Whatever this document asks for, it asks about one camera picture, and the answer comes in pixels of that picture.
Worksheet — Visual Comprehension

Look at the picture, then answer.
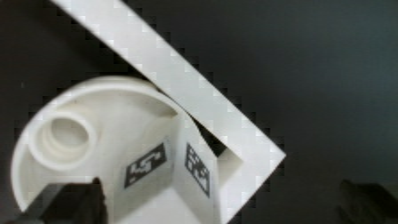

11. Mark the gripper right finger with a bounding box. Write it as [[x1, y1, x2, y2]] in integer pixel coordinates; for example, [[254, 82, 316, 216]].
[[335, 180, 398, 224]]

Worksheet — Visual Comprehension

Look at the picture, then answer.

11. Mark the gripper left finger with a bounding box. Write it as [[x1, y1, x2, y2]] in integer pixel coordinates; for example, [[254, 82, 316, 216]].
[[10, 179, 108, 224]]

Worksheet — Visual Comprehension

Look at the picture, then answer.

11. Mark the white round stool seat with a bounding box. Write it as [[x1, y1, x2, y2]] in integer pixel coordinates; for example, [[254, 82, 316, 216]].
[[10, 77, 184, 211]]

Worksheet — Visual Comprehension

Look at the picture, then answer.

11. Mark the white front rail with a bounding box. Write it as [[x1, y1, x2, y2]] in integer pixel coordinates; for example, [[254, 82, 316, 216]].
[[49, 0, 286, 221]]

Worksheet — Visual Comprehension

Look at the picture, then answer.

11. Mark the white stool leg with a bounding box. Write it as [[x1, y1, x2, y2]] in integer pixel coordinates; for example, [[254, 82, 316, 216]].
[[101, 115, 220, 224]]

